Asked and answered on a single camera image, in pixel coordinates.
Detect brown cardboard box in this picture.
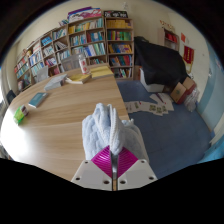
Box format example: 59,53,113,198
170,76,198,105

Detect grey mesh office chair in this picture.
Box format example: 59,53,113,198
34,65,50,83
60,53,84,73

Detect light blue door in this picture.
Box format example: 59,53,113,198
196,49,224,131

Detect light blue stool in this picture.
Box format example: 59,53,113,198
198,134,224,164

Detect colourful posters stack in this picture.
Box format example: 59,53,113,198
59,6,103,27

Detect white storage box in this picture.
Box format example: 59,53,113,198
139,68,165,94

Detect teal book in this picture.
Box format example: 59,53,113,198
27,92,49,109

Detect black cloth cover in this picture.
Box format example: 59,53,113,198
133,35,188,88

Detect wooden bookshelf unit with books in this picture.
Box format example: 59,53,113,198
13,17,135,93

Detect scattered paper sheets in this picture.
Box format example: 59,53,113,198
123,92,175,117

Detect white plastic bag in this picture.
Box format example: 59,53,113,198
184,88,201,113

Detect black sign board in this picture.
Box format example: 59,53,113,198
103,9,129,20

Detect red wall banner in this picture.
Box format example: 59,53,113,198
182,45,195,65

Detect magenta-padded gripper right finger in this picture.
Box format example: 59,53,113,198
114,146,158,192

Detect green plastic bag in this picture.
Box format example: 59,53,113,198
13,105,27,125

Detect small wooden wall shelf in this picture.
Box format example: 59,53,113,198
162,27,180,52

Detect grey book stack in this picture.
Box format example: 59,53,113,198
43,73,68,92

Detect white knitted towel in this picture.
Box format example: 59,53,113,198
81,102,150,164

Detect dark office chair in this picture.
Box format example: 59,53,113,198
5,89,17,105

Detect small jar with dark lid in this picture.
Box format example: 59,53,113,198
20,104,29,117

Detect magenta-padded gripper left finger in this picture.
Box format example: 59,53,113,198
70,145,115,192

